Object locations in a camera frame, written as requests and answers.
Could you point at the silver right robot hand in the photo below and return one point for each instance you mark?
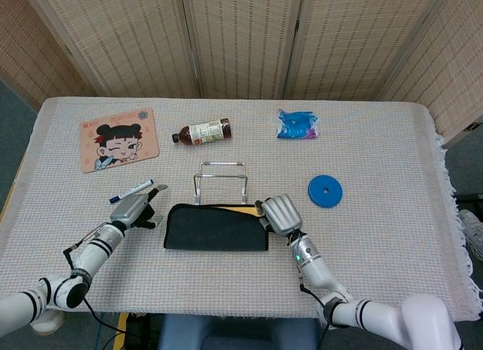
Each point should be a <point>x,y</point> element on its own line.
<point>281,214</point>

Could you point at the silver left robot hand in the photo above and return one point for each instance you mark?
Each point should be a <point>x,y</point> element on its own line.
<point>130,210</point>

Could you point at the yellow and grey towel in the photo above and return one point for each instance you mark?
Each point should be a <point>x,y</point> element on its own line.
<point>215,229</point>

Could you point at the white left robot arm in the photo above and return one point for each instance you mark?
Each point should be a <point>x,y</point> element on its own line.
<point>94,252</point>

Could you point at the blue and white marker pen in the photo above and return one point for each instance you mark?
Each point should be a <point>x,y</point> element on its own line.
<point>132,191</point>

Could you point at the blue plastic disc with hole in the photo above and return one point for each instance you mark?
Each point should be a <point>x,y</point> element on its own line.
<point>317,193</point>

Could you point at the cartoon girl mouse pad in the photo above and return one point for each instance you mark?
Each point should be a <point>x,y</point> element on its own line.
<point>120,139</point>

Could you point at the blue plastic bag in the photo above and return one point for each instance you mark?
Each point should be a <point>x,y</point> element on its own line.
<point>298,125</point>

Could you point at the white woven tablecloth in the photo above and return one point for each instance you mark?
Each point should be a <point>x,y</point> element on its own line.
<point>377,233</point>

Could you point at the brown tea bottle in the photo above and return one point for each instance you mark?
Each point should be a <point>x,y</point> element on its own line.
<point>203,133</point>

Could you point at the blue robot torso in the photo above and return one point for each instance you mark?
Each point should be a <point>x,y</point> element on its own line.
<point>241,331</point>

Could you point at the woven bamboo screen panel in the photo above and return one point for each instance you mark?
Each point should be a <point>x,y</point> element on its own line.
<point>358,40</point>
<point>124,40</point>
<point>245,40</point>
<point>22,44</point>
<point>453,63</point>

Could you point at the white sneaker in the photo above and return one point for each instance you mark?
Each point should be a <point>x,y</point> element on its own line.
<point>471,229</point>

